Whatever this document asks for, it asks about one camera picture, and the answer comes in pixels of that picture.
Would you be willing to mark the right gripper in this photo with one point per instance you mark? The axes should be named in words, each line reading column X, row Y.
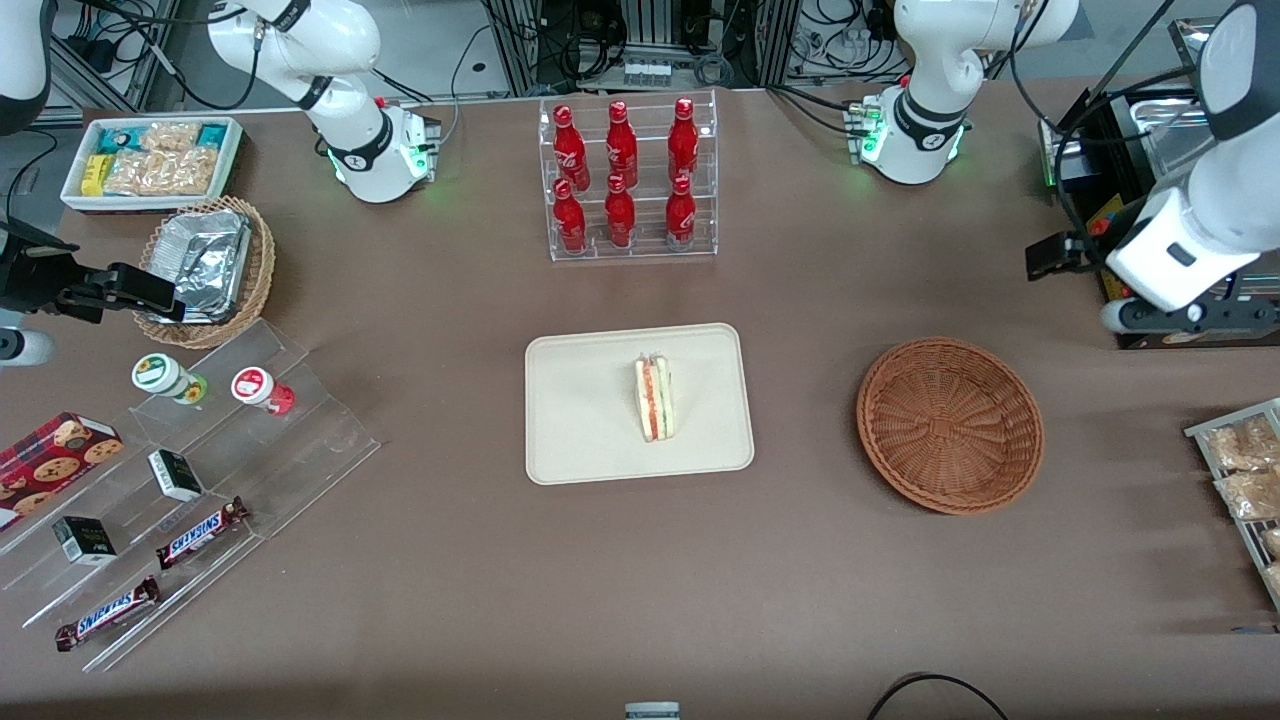
column 28, row 275

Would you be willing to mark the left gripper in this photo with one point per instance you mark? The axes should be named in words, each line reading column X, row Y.
column 1083, row 249

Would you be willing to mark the triangular sandwich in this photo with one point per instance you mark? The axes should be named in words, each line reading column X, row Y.
column 655, row 400

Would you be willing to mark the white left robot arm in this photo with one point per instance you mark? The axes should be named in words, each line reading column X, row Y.
column 935, row 60

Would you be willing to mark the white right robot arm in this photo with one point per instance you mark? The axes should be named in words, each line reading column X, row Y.
column 330, row 60

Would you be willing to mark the tan oval wicker basket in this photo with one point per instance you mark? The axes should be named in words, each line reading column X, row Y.
column 262, row 270

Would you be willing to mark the brown round wicker basket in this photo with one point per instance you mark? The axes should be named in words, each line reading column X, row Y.
column 950, row 430

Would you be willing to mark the tray of packaged snacks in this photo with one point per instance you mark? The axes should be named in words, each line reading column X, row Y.
column 1200, row 432

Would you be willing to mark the cream plastic tray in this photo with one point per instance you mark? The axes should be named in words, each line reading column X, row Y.
column 580, row 410

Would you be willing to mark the aluminium foil container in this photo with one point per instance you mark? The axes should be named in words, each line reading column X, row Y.
column 205, row 260

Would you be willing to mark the green lid cup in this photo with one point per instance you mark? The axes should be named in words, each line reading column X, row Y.
column 160, row 373

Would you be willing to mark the clear bag of crackers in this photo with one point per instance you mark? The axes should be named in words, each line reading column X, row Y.
column 160, row 172
column 170, row 136

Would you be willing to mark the black hot dog roller machine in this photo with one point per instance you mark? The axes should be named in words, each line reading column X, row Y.
column 1130, row 150

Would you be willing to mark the red lid cup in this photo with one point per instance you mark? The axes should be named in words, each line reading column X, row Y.
column 255, row 386

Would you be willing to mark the yellow snack packet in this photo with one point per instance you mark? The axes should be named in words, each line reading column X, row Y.
column 95, row 172

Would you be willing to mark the white rectangular snack bin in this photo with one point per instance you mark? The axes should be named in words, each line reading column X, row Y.
column 232, row 160

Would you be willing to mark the teal snack packet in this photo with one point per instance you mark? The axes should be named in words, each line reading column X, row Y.
column 112, row 138
column 212, row 134

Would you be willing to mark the small black box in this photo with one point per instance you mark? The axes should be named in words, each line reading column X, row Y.
column 85, row 540
column 175, row 475

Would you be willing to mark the red cookie box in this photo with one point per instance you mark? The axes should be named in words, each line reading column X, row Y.
column 50, row 465

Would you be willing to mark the clear acrylic step display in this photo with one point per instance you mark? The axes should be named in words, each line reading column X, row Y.
column 300, row 440

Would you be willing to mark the snickers bar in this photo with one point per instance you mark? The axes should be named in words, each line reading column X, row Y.
column 105, row 613
column 200, row 533

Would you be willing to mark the clear bag of pastry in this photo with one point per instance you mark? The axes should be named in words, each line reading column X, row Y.
column 1240, row 445
column 1250, row 494
column 1272, row 541
column 1274, row 578

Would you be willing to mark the red cola bottle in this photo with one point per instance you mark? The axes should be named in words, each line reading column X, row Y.
column 681, row 216
column 683, row 142
column 570, row 150
column 621, row 148
column 620, row 218
column 570, row 220

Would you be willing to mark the clear acrylic bottle rack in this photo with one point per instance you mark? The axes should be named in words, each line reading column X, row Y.
column 645, row 245

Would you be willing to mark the white power strip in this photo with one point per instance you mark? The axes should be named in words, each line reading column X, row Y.
column 645, row 73

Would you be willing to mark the grey box at table edge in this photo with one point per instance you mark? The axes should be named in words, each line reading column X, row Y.
column 652, row 711

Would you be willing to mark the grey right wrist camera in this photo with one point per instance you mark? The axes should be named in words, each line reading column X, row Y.
column 25, row 347

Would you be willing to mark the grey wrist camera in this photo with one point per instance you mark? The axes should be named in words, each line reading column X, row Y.
column 1200, row 315
column 25, row 347

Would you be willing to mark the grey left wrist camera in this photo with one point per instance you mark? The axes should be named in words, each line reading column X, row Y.
column 1200, row 315

